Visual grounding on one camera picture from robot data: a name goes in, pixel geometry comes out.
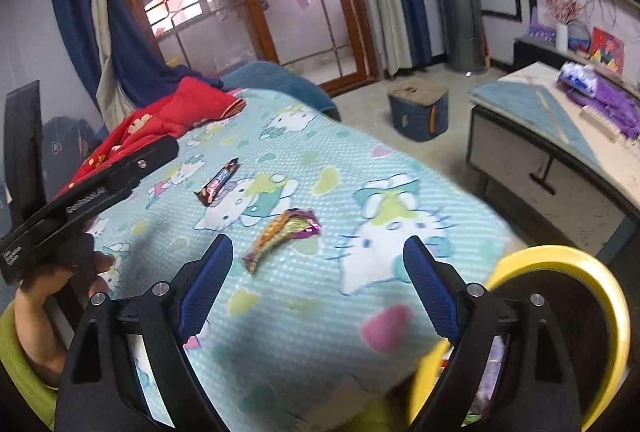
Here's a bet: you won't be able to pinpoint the dark candy bar wrapper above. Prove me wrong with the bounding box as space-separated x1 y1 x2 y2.
194 158 240 207

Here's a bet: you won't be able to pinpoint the gold pink candy wrapper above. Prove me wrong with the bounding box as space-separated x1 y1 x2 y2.
243 209 322 274

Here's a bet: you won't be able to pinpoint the purple snack wrapper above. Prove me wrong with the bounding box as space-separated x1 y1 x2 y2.
463 336 506 426

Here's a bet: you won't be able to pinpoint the yellow rim trash bin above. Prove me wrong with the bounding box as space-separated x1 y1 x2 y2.
409 245 631 431

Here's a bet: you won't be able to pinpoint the left hand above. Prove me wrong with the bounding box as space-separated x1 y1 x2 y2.
13 216 116 388

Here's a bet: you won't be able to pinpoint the red fleece garment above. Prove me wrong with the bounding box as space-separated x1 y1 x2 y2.
58 76 245 196

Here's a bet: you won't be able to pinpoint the blue beige left curtain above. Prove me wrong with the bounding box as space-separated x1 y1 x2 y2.
52 0 222 131

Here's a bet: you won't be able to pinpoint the Hello Kitty blue blanket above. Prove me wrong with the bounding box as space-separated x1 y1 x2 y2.
91 89 511 431

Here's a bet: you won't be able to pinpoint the green fleece left sleeve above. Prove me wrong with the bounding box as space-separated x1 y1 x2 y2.
1 302 58 431

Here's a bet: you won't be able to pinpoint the white coffee table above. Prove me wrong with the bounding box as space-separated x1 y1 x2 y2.
466 62 639 264

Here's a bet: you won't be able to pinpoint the blue storage stool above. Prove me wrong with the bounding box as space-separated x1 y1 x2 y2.
387 78 449 143

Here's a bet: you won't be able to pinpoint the white power strip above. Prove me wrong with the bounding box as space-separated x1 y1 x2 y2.
580 106 622 143

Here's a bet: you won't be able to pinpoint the black tv cabinet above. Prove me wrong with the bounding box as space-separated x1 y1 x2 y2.
513 36 640 99

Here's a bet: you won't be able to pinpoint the tissue pack on table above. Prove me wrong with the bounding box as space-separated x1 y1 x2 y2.
558 61 598 98

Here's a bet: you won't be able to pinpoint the purple cloth on table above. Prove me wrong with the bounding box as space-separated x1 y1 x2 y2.
558 77 639 139

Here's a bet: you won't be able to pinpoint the colourful picture card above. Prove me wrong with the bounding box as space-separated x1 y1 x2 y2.
589 28 625 75

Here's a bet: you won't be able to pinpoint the white vase red flowers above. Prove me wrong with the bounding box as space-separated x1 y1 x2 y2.
544 0 584 51

